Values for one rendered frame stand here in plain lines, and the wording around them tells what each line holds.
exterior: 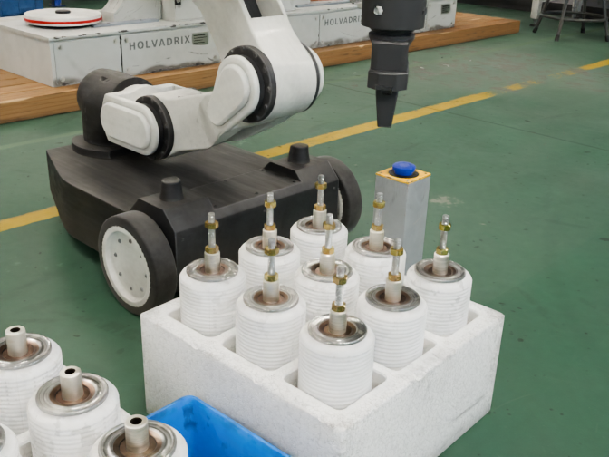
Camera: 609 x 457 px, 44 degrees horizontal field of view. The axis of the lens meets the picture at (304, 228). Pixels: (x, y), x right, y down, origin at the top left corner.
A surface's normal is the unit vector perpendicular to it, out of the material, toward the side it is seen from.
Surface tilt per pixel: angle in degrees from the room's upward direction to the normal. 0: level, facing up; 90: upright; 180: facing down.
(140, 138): 90
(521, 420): 0
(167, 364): 90
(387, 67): 90
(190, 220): 45
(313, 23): 90
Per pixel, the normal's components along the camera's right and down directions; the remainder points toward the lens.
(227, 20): -0.70, 0.26
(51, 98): 0.72, 0.29
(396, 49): -0.14, 0.39
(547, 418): 0.03, -0.92
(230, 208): 0.53, -0.43
